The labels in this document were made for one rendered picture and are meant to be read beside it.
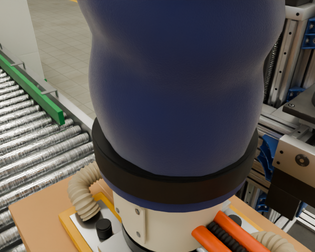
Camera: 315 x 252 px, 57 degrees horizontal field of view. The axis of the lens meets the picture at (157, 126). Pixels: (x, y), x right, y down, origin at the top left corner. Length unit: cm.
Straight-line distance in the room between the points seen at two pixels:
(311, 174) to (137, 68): 61
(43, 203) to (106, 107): 42
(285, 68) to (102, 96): 78
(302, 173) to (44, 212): 61
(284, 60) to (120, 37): 77
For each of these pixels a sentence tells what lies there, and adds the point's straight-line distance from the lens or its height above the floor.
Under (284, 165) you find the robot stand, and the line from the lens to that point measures 83.
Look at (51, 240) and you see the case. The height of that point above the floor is 94.
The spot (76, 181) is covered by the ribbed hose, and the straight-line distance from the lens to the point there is 59.
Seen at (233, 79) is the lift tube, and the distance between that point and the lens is 28.
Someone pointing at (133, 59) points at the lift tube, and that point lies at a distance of 27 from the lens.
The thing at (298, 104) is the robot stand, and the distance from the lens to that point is 88.
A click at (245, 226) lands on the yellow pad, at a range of 60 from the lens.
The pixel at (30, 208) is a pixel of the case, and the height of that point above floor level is 94.
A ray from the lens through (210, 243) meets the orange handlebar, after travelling 43.
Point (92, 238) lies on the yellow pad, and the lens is 57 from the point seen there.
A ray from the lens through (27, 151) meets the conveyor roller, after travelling 156.
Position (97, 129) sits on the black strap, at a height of 121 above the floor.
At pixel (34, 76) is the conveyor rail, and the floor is 60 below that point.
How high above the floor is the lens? 143
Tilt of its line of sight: 34 degrees down
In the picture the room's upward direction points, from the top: straight up
